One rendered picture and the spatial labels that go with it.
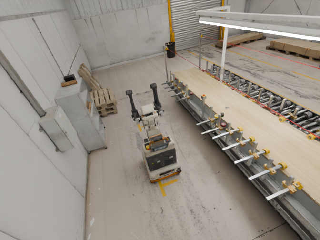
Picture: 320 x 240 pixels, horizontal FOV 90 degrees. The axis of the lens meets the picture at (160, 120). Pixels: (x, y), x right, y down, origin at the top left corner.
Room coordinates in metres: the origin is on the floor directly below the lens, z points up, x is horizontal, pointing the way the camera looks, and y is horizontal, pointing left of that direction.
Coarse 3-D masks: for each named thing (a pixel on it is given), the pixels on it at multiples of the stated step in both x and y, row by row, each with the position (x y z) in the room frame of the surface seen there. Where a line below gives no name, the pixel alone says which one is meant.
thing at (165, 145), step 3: (168, 141) 1.82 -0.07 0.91; (162, 144) 1.74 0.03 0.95; (165, 144) 1.74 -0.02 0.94; (150, 147) 1.76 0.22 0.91; (153, 147) 1.71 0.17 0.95; (156, 147) 1.71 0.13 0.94; (159, 147) 1.72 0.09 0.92; (162, 147) 1.76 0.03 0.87; (165, 147) 1.79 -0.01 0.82; (153, 150) 1.73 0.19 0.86; (156, 150) 1.76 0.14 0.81
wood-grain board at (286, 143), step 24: (192, 72) 4.38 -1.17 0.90; (216, 96) 2.91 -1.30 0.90; (240, 96) 2.75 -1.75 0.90; (240, 120) 2.02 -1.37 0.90; (264, 120) 1.92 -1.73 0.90; (264, 144) 1.44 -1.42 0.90; (288, 144) 1.37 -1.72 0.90; (312, 144) 1.30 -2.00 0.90; (288, 168) 1.03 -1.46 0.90; (312, 168) 0.97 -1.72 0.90; (312, 192) 0.71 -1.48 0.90
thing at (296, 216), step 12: (168, 84) 4.40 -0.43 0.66; (180, 96) 3.52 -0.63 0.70; (192, 108) 2.91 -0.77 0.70; (204, 120) 2.42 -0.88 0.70; (228, 144) 1.72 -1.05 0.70; (240, 156) 1.45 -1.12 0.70; (252, 168) 1.23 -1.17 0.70; (264, 180) 1.02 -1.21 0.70; (288, 204) 0.71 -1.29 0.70; (300, 216) 0.57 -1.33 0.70; (312, 228) 0.46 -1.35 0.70
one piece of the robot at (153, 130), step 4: (156, 112) 2.22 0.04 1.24; (140, 116) 2.22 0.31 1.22; (144, 116) 2.18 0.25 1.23; (148, 116) 2.15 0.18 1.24; (152, 116) 2.15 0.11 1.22; (156, 116) 2.16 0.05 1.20; (140, 120) 2.18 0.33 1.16; (144, 120) 2.12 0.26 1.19; (148, 120) 2.13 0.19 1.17; (152, 120) 2.14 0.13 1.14; (156, 120) 2.15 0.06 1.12; (148, 124) 2.11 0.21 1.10; (152, 124) 2.12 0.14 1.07; (156, 124) 2.14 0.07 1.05; (148, 128) 2.21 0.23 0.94; (152, 128) 2.17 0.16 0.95; (156, 128) 2.20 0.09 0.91; (148, 132) 2.16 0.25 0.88; (152, 132) 2.17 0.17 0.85; (156, 132) 2.18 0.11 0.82; (148, 136) 2.16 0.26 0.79
